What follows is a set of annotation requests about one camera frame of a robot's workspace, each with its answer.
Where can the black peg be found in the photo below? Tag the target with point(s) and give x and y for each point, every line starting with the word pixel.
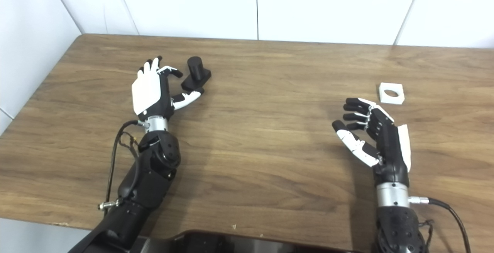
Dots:
pixel 196 71

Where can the black robot torso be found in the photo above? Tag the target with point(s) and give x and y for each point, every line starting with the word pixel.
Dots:
pixel 231 245

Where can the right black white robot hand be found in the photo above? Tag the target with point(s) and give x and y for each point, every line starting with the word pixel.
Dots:
pixel 389 145

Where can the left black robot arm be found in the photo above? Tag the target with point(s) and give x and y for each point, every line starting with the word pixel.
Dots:
pixel 148 179

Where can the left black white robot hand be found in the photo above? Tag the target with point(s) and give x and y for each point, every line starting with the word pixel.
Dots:
pixel 148 89

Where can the white square piece with hole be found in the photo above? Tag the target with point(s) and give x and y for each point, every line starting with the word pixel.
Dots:
pixel 391 100

